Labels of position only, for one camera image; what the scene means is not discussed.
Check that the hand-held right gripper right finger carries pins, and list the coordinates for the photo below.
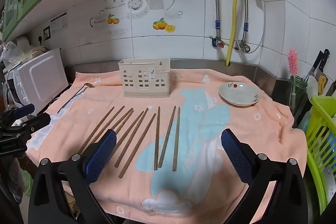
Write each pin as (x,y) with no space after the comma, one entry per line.
(236,158)

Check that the white plastic spatula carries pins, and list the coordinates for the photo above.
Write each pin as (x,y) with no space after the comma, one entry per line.
(311,86)

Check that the teapot and orange wall decal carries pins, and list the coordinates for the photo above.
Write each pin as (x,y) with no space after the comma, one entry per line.
(157,1)

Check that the white floral dish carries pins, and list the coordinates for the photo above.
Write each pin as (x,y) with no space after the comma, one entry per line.
(236,95)

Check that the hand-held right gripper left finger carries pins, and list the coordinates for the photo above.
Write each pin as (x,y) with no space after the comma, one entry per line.
(101,155)

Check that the yellow plastic utensil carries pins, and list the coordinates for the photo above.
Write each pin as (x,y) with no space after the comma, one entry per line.
(322,83)

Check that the pale green plastic bottle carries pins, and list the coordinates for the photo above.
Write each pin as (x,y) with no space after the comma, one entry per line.
(304,119)

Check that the metal water valve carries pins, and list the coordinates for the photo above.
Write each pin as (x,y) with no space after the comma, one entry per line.
(245,47)

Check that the white wall label sticker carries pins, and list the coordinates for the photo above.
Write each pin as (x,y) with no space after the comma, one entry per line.
(59,23)

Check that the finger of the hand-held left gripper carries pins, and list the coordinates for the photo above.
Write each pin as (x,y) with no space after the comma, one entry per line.
(26,109)
(39,120)

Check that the person's left forearm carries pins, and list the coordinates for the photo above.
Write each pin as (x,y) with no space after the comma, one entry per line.
(15,174)

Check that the black wall socket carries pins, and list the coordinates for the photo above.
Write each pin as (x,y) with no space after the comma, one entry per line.
(47,32)

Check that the green glass jar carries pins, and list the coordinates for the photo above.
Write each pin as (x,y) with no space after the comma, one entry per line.
(299,92)

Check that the cream white appliance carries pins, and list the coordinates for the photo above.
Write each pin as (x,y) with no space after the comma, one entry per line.
(23,42)

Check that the beige plastic utensil holder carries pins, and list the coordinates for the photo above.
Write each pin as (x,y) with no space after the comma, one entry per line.
(136,66)

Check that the clear plastic bag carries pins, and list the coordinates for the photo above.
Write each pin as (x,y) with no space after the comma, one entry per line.
(9,52)

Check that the long metal spoon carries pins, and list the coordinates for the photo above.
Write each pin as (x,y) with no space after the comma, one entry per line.
(89,85)

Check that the green plastic basket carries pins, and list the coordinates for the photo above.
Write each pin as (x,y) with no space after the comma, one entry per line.
(317,119)

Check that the white microwave oven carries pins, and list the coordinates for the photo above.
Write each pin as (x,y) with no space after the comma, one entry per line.
(42,77)

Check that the group of wooden chopsticks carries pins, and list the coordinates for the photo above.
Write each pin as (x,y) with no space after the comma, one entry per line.
(157,134)

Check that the peach printed towel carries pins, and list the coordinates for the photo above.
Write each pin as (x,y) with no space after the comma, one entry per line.
(249,113)

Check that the pink bottle brush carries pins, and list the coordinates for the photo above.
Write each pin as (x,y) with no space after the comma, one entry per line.
(292,61)

